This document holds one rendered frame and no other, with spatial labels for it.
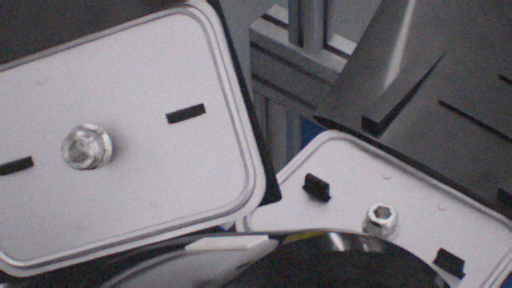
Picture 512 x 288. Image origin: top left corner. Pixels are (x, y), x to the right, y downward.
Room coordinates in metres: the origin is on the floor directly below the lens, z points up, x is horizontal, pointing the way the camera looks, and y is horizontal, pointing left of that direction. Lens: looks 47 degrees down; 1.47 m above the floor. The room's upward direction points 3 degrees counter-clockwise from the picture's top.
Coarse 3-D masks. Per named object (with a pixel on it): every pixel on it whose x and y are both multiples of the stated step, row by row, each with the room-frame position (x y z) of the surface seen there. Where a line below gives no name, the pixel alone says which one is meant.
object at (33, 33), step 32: (0, 0) 0.24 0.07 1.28; (32, 0) 0.23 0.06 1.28; (64, 0) 0.23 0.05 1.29; (96, 0) 0.23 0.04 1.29; (128, 0) 0.23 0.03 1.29; (160, 0) 0.23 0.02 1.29; (0, 32) 0.23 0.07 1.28; (32, 32) 0.23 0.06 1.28; (64, 32) 0.23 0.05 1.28; (0, 64) 0.23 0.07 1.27
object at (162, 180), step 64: (192, 0) 0.23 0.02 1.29; (64, 64) 0.22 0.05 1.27; (128, 64) 0.22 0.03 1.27; (192, 64) 0.22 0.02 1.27; (0, 128) 0.22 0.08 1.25; (64, 128) 0.21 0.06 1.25; (128, 128) 0.21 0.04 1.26; (192, 128) 0.20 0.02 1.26; (0, 192) 0.20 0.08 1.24; (64, 192) 0.20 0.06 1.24; (128, 192) 0.20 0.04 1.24; (192, 192) 0.19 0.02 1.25; (256, 192) 0.19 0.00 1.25; (0, 256) 0.19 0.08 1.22; (64, 256) 0.18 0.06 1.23
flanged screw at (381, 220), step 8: (368, 208) 0.23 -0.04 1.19; (376, 208) 0.23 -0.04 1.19; (384, 208) 0.23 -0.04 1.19; (392, 208) 0.23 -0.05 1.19; (368, 216) 0.22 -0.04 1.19; (376, 216) 0.23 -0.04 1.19; (384, 216) 0.23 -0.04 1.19; (392, 216) 0.22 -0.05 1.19; (368, 224) 0.22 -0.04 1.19; (376, 224) 0.22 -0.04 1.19; (384, 224) 0.22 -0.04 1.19; (392, 224) 0.22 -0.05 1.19; (368, 232) 0.22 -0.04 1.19; (376, 232) 0.22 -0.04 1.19; (384, 232) 0.22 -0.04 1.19; (392, 232) 0.22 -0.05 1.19
